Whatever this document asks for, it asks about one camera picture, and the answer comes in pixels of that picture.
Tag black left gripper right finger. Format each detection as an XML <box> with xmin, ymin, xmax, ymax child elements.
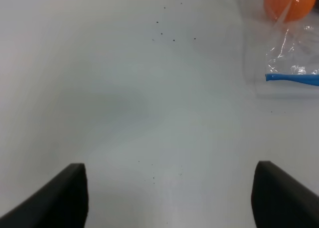
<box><xmin>251</xmin><ymin>161</ymin><xmax>319</xmax><ymax>228</ymax></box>

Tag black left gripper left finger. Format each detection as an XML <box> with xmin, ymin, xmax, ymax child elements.
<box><xmin>0</xmin><ymin>163</ymin><xmax>89</xmax><ymax>228</ymax></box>

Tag clear zip bag blue seal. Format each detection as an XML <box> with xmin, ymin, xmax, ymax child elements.
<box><xmin>238</xmin><ymin>0</ymin><xmax>319</xmax><ymax>98</ymax></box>

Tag orange fruit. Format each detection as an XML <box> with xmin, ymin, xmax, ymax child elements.
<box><xmin>263</xmin><ymin>0</ymin><xmax>317</xmax><ymax>22</ymax></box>

